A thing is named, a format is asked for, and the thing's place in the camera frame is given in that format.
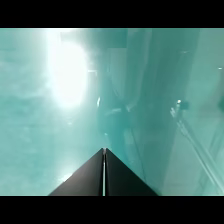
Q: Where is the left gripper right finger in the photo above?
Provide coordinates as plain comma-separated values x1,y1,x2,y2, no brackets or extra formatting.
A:
104,147,160,197

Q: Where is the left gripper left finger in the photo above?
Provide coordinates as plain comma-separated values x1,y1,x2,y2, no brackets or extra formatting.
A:
48,147,105,197

